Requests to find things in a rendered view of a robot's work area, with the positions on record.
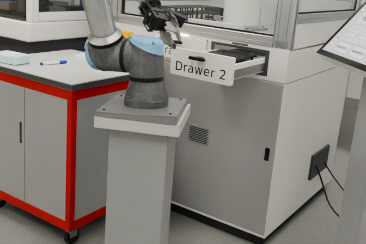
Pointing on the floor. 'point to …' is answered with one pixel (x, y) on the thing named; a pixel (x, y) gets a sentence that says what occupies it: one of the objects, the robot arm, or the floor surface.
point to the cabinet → (254, 148)
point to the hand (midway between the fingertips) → (177, 42)
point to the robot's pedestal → (139, 179)
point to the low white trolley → (55, 138)
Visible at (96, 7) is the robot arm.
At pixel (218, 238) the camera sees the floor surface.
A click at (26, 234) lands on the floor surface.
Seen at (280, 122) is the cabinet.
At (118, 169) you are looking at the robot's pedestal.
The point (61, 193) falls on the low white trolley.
